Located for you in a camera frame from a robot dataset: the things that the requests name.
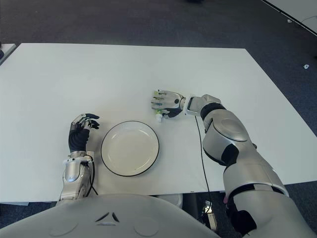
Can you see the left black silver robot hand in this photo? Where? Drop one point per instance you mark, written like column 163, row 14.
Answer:
column 78, row 138

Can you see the white side table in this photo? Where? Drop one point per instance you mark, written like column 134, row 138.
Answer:
column 7, row 50

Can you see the white bin under table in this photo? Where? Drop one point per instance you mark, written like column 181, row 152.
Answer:
column 174, row 199

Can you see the grey robot torso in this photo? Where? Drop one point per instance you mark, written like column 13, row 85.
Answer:
column 111, row 218

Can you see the green toothpaste tube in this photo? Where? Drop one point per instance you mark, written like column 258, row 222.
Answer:
column 158, row 117

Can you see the white background table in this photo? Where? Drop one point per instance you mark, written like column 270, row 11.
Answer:
column 297, row 11

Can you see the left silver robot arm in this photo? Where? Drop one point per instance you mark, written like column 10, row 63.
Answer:
column 71, row 173

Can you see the white plate with black rim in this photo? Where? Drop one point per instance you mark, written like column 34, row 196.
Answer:
column 130, row 148

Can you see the metal bracket under table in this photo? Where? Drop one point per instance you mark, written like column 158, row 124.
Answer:
column 207, row 210

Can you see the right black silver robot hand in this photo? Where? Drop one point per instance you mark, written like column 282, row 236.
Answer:
column 172, row 99

